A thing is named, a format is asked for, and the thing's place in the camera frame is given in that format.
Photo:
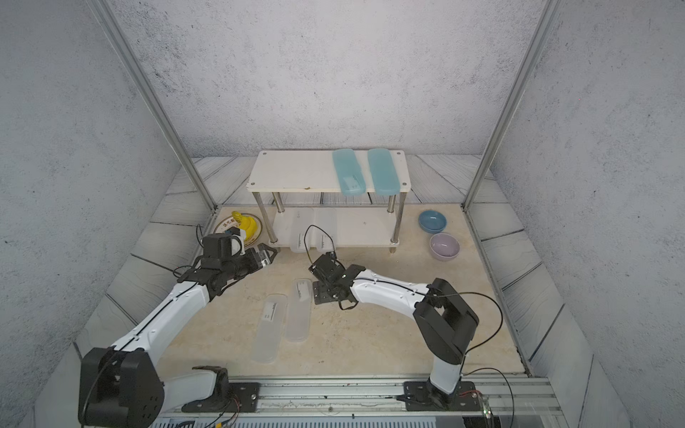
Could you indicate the blue ceramic bowl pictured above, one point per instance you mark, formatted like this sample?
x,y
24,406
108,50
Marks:
x,y
432,222

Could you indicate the clear pencil case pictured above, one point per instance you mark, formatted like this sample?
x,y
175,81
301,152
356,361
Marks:
x,y
299,304
269,331
302,219
325,230

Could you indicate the patterned round plate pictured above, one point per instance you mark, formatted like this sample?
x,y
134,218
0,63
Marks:
x,y
229,223

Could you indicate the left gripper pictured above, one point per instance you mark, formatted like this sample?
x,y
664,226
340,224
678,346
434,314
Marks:
x,y
255,263

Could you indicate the right aluminium frame post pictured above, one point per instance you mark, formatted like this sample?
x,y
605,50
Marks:
x,y
525,71

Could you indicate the white two-tier shelf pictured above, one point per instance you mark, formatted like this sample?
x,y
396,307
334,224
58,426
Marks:
x,y
283,181

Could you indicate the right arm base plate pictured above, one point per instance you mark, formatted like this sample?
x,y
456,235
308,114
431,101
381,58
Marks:
x,y
423,396

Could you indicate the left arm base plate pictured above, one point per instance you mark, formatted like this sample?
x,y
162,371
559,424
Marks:
x,y
230,398

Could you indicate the aluminium frame post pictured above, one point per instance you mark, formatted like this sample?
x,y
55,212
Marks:
x,y
112,30
525,71

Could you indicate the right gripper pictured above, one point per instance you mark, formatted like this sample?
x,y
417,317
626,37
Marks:
x,y
319,293

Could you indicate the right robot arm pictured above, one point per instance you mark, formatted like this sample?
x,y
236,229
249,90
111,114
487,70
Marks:
x,y
446,322

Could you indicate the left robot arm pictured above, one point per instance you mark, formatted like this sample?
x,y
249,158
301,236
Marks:
x,y
120,385

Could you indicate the teal pencil case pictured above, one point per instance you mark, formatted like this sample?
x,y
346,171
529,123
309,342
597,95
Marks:
x,y
349,173
383,172

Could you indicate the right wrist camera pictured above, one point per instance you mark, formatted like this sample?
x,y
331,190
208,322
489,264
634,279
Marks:
x,y
327,269

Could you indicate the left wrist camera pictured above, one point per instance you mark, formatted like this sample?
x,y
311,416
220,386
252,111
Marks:
x,y
221,248

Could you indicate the purple ceramic bowl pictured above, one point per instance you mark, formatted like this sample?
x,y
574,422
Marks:
x,y
444,247

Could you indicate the aluminium mounting rail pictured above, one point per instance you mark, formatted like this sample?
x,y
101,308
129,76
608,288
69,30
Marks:
x,y
510,398

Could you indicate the yellow banana bunch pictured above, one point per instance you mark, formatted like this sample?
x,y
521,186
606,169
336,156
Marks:
x,y
249,224

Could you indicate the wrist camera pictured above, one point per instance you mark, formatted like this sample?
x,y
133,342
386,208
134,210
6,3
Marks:
x,y
221,248
327,269

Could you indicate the left aluminium frame post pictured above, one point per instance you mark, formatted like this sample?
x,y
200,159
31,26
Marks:
x,y
112,30

